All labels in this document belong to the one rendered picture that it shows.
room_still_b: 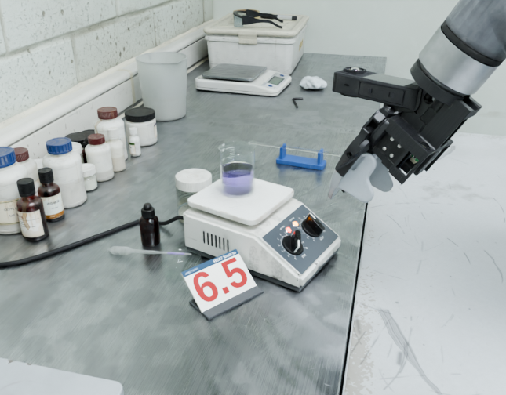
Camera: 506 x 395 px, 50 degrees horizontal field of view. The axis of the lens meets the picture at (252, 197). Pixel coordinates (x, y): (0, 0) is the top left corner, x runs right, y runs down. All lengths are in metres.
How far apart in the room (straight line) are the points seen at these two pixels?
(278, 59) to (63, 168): 1.00
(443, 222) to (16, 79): 0.83
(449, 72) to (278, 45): 1.22
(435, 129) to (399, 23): 1.51
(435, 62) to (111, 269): 0.51
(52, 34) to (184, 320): 0.75
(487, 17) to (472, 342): 0.37
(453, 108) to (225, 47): 1.27
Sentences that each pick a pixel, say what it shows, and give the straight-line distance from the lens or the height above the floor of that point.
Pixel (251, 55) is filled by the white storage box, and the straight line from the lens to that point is 1.81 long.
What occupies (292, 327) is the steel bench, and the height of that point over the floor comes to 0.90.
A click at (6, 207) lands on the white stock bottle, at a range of 0.92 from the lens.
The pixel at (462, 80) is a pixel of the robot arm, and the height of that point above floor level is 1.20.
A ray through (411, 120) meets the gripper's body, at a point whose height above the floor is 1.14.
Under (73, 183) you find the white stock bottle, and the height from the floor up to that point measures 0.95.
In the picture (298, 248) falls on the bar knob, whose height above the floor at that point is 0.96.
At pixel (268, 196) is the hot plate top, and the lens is 0.79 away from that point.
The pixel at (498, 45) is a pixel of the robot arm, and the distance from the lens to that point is 0.60.
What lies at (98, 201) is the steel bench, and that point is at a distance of 1.01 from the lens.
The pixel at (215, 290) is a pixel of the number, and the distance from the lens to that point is 0.72.
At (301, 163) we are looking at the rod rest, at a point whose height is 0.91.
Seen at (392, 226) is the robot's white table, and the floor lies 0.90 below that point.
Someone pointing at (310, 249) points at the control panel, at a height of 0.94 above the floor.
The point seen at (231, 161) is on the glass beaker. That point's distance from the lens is 0.76.
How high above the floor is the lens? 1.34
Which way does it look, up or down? 27 degrees down
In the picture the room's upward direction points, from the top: straight up
